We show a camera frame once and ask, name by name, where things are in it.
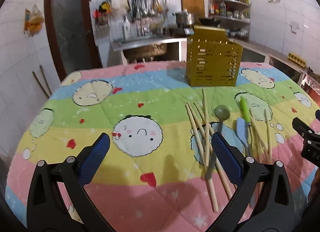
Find steel kitchen sink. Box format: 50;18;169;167
111;35;183;60

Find long wooden chopstick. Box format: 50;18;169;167
202;88;210;167

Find wall power socket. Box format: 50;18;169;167
290;21;299;34

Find yellow egg tray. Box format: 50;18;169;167
287;52;307;68

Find person right hand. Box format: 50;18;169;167
308;169;320;203

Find green frog handle utensil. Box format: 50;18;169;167
240;96;251;131

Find wall utensil rack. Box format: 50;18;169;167
106;0;166;22

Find gas stove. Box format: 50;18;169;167
169;27;194;36

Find green grey spoon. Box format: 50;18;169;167
205;105;231;180

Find steel cooking pot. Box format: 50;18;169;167
174;9;196;27

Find dark wooden glass door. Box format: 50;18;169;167
44;0;103;81

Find rectangular wooden cutting board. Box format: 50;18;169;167
181;0;205;18

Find light blue handle utensil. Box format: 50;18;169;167
236;117;256;207

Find black wok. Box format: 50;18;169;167
199;17;221;27

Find yellow perforated utensil holder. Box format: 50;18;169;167
186;25;243;87

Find metal corner shelf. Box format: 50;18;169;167
208;0;251;40

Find white soap bottle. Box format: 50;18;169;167
123;17;131;40

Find hanging orange plastic bag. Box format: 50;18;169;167
23;5;44;36

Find colourful cartoon quilt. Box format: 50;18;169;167
5;61;319;231

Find kitchen counter cabinets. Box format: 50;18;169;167
230;38;319;104

